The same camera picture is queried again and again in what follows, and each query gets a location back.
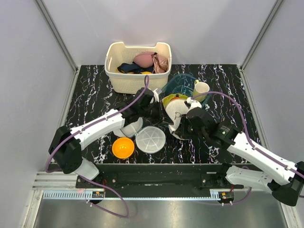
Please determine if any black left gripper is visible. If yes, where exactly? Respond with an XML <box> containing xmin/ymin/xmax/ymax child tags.
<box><xmin>139</xmin><ymin>100</ymin><xmax>173</xmax><ymax>126</ymax></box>

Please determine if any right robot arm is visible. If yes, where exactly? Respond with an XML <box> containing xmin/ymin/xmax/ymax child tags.
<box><xmin>174</xmin><ymin>107</ymin><xmax>304</xmax><ymax>207</ymax></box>

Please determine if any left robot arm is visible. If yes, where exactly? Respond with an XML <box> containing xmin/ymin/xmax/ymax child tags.
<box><xmin>48</xmin><ymin>87</ymin><xmax>173</xmax><ymax>188</ymax></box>

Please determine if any pink bra in basket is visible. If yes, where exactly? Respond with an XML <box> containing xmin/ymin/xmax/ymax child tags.
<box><xmin>133</xmin><ymin>52</ymin><xmax>154</xmax><ymax>68</ymax></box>

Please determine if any cream perforated laundry basket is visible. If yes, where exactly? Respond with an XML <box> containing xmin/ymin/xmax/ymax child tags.
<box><xmin>104</xmin><ymin>42</ymin><xmax>172</xmax><ymax>94</ymax></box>

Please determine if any green dotted bowl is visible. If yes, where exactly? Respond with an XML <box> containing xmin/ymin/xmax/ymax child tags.
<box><xmin>162</xmin><ymin>94</ymin><xmax>188</xmax><ymax>113</ymax></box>

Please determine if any light green mug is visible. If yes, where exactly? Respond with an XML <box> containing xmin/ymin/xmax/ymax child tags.
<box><xmin>192</xmin><ymin>80</ymin><xmax>210</xmax><ymax>102</ymax></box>

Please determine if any teal transparent tray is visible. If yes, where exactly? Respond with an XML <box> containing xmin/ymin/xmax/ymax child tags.
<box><xmin>160</xmin><ymin>74</ymin><xmax>198</xmax><ymax>99</ymax></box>

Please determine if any rose satin garment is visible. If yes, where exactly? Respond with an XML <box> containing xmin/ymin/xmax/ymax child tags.
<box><xmin>152</xmin><ymin>54</ymin><xmax>169</xmax><ymax>74</ymax></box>

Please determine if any yellow plastic bowl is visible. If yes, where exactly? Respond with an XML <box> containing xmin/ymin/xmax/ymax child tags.
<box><xmin>112</xmin><ymin>137</ymin><xmax>135</xmax><ymax>159</ymax></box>

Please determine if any navy garment in basket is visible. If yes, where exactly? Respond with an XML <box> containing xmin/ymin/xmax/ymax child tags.
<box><xmin>117</xmin><ymin>63</ymin><xmax>143</xmax><ymax>74</ymax></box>

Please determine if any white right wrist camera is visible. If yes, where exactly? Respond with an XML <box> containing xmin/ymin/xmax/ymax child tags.
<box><xmin>184</xmin><ymin>97</ymin><xmax>202</xmax><ymax>111</ymax></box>

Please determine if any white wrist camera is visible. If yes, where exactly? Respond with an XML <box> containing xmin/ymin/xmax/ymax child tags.
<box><xmin>153</xmin><ymin>88</ymin><xmax>162</xmax><ymax>102</ymax></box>
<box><xmin>184</xmin><ymin>97</ymin><xmax>202</xmax><ymax>111</ymax></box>

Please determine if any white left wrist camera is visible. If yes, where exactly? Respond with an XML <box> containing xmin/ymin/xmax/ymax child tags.
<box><xmin>153</xmin><ymin>88</ymin><xmax>162</xmax><ymax>102</ymax></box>

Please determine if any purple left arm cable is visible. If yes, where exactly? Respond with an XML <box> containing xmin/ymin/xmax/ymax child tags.
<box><xmin>44</xmin><ymin>75</ymin><xmax>150</xmax><ymax>173</ymax></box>

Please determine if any black mounting rail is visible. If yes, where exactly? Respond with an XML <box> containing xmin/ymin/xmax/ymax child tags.
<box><xmin>75</xmin><ymin>163</ymin><xmax>245</xmax><ymax>190</ymax></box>

